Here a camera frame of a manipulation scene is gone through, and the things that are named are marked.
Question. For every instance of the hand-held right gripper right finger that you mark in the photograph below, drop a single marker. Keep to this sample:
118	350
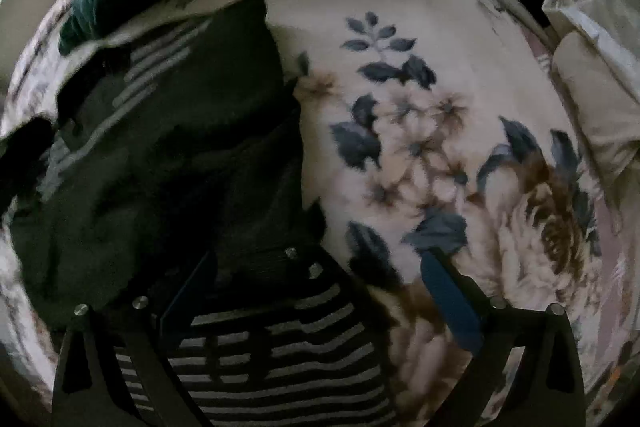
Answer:
450	302

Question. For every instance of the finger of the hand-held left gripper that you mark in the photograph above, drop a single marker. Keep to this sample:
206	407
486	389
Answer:
280	264

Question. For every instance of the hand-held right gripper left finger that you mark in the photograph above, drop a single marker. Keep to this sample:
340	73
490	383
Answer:
186	302

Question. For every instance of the dark grey-striped garment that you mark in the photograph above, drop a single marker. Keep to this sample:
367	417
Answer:
200	147

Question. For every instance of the white satin cloth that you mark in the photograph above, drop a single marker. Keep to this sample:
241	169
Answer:
592	72

